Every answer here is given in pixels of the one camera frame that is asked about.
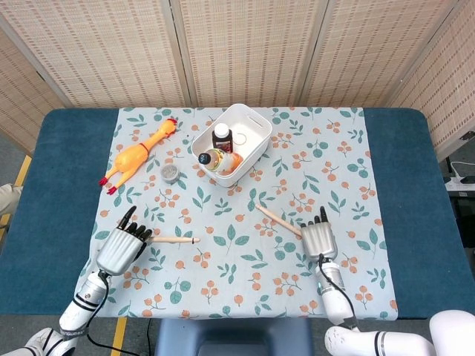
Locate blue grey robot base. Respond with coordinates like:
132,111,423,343
154,317,313,356

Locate woven bamboo folding screen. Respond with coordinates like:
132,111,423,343
0,0,475,161

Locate small round metal tin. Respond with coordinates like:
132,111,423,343
160,164,180,184

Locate dark bottle with white cap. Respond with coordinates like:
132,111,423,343
212,122,234,154

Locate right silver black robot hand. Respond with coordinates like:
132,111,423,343
299,205,339,260

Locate beige fabric item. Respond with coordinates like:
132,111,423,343
0,183,24,216

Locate yellow rubber chicken toy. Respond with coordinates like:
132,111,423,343
98,117,178,196

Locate dark blue table cover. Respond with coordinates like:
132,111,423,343
0,107,475,320

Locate white power strip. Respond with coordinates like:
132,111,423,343
444,176,475,187

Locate white power cable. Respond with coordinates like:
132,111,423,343
450,160,475,179

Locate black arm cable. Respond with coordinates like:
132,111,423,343
316,254,360,329
84,271,131,356

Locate floral leaf print tablecloth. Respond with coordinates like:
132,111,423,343
71,106,399,320

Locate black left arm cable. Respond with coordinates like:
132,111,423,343
84,271,131,356

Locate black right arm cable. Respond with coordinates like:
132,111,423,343
316,254,360,329

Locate white plastic storage bin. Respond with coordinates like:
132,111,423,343
191,103,273,188

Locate orange drink bottle black cap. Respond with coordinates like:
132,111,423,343
197,148,245,176

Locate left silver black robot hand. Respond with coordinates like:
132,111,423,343
95,205,153,276

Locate wooden stick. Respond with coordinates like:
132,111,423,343
147,236,202,245
255,203,304,237

